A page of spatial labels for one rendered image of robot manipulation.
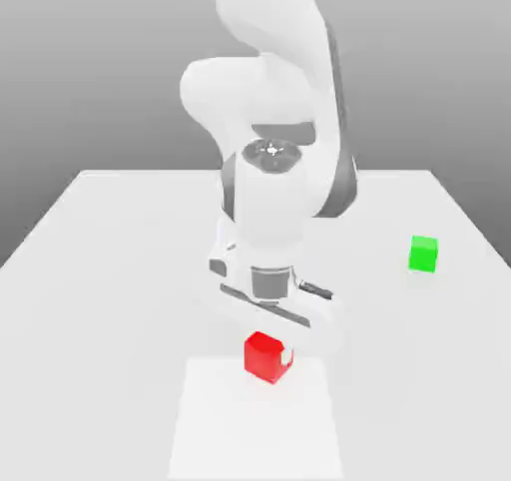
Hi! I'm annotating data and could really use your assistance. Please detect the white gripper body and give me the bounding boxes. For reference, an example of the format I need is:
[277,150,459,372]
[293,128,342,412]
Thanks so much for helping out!
[207,281,347,355]

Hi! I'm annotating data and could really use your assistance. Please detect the small red cube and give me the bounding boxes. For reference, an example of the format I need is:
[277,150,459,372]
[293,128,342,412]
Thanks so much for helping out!
[244,330,295,385]

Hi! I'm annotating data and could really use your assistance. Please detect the small green cube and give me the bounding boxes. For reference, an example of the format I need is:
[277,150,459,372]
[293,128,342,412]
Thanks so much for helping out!
[407,235,439,274]

